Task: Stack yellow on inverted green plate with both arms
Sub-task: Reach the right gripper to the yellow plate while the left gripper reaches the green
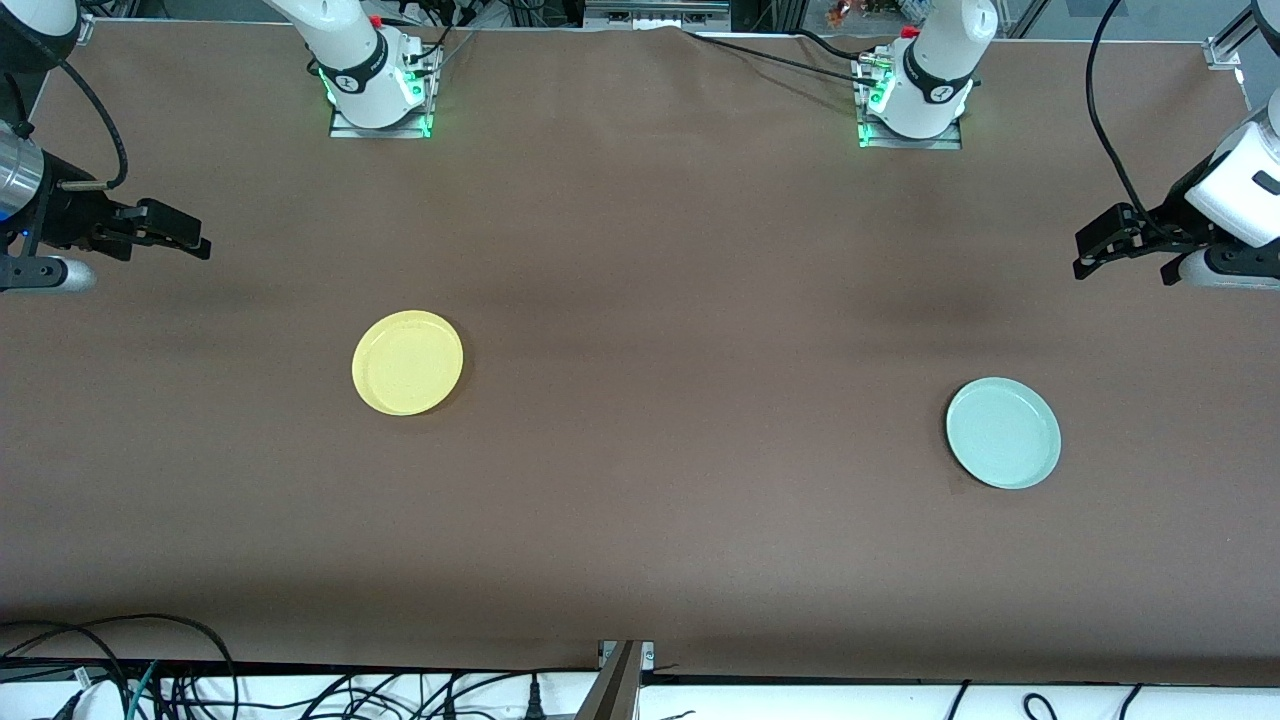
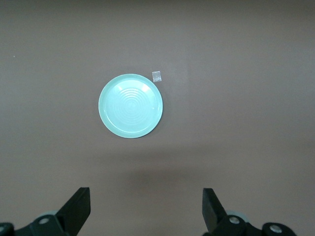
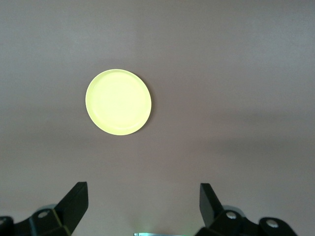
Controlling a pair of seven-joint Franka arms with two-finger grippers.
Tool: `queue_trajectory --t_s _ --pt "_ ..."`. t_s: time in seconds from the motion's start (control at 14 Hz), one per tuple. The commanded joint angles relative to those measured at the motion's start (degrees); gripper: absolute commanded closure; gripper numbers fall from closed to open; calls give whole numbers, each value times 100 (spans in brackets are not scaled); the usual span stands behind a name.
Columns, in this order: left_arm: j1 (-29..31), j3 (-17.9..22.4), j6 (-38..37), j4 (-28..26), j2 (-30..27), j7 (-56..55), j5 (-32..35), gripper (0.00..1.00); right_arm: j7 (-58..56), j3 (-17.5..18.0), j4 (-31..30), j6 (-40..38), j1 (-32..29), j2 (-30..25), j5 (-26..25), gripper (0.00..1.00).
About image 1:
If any pale green plate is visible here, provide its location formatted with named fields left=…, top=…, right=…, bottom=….
left=945, top=377, right=1062, bottom=491

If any yellow plate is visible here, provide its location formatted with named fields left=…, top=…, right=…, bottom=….
left=351, top=310, right=465, bottom=417

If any aluminium corner profile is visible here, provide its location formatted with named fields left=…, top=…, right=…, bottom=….
left=1205, top=0, right=1280, bottom=70

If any brown table cloth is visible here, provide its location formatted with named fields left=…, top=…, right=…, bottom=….
left=0, top=20, right=1280, bottom=687

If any white lower shelf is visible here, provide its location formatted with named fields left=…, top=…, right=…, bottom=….
left=0, top=672, right=1280, bottom=720

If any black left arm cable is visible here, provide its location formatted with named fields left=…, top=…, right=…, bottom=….
left=1087, top=0, right=1177, bottom=237

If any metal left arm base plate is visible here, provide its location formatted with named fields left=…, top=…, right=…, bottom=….
left=857, top=52, right=964, bottom=151

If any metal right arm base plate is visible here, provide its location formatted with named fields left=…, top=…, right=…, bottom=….
left=329, top=45, right=442, bottom=140

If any short black table cable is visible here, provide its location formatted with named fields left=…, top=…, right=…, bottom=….
left=795, top=28, right=873, bottom=59

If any black looping floor cable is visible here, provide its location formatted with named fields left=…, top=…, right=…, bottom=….
left=0, top=613, right=239, bottom=720

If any long black table cable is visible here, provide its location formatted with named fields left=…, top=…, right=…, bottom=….
left=683, top=28, right=881, bottom=79

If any green cable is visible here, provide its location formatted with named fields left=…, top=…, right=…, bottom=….
left=124, top=660, right=162, bottom=720

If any aluminium frame rail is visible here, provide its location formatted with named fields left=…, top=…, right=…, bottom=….
left=583, top=0, right=733, bottom=31

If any aluminium profile post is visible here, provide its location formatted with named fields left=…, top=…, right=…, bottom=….
left=575, top=640, right=657, bottom=720

